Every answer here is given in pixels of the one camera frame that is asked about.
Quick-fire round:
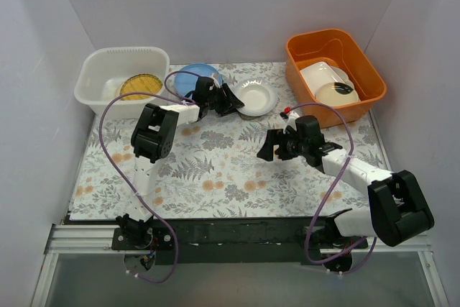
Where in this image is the white scalloped bowl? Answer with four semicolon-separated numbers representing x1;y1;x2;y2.
232;78;278;117

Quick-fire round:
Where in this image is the woven bamboo tray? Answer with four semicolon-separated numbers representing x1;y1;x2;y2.
119;74;163;95

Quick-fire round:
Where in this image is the speckled ceramic saucer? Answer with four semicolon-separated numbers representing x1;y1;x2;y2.
239;113;264;122

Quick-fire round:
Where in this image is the cream and blue plate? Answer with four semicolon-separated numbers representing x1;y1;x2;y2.
114;85;121;98

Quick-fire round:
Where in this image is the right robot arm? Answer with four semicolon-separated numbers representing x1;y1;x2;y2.
257;115;435;248

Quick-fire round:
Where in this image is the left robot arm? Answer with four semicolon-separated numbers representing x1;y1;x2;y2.
116;75;245;249

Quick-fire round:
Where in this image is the orange plastic bin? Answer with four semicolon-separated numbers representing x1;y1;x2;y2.
285;29;387;129

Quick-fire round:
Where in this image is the white plastic bin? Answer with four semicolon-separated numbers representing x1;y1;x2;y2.
74;47;170;116

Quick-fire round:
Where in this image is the blue round plate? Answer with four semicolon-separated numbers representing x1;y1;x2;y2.
174;63;223;96

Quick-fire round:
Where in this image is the floral table mat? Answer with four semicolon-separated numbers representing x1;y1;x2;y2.
70;63;368;221

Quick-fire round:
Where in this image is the cream plate with black mark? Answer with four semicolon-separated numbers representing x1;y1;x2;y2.
316;82;360;107

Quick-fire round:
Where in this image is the white rectangular dish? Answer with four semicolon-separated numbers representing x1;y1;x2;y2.
300;61;350;96

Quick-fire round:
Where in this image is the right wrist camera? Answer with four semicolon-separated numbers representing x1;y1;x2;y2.
280;107;300;133

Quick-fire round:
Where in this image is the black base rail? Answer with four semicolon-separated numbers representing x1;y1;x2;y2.
111;215;368;265

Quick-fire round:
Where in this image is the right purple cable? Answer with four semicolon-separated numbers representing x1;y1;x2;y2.
282;102;377;275

